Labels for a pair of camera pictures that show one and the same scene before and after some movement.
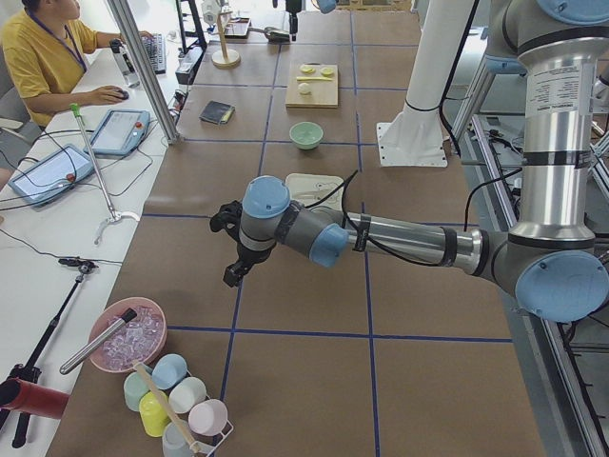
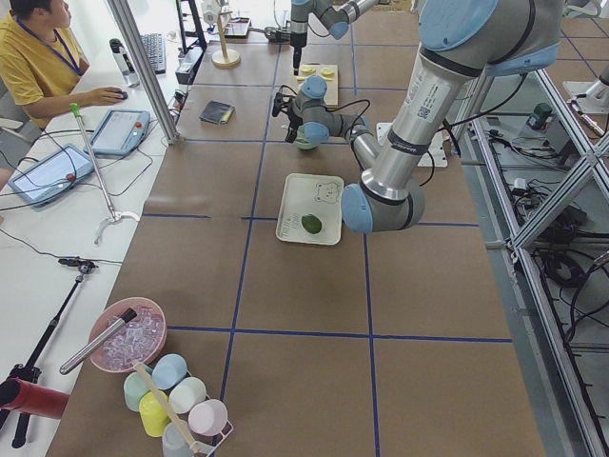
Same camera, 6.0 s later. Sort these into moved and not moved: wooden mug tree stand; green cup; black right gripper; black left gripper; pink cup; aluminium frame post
Moved: black left gripper; black right gripper
Not moved: wooden mug tree stand; pink cup; green cup; aluminium frame post
